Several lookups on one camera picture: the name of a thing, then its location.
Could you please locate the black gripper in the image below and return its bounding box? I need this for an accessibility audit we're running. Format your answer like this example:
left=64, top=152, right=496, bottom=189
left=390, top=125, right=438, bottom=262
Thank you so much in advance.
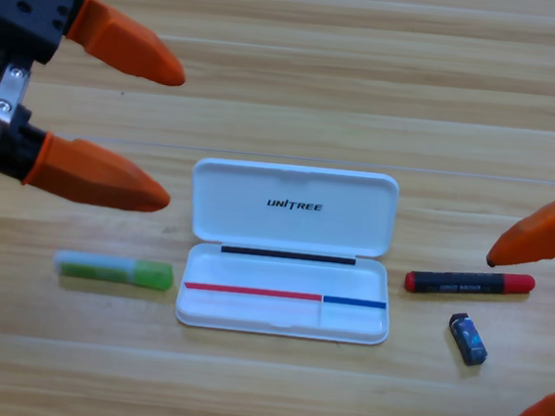
left=0, top=0, right=194, bottom=198

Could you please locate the red and black marker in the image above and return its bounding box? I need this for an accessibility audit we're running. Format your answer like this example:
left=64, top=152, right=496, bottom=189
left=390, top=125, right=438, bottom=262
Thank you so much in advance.
left=403, top=261, right=536, bottom=305

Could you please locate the small dark blue eraser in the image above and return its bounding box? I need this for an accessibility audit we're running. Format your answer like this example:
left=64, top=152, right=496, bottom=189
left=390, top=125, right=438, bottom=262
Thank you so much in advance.
left=444, top=311, right=492, bottom=369

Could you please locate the white Unitree pencil case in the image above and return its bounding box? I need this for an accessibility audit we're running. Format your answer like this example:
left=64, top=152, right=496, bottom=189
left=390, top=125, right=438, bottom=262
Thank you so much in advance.
left=172, top=155, right=404, bottom=347

